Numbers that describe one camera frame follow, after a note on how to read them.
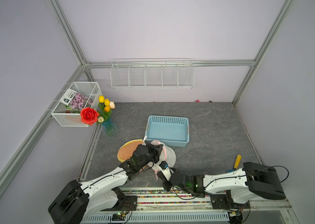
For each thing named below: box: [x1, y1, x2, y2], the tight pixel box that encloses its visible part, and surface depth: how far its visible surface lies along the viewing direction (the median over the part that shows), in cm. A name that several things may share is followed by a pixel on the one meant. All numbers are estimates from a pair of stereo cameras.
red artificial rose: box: [80, 107, 100, 126], surface depth 67 cm
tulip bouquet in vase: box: [97, 95, 118, 137], surface depth 83 cm
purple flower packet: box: [59, 88, 94, 111], surface depth 75 cm
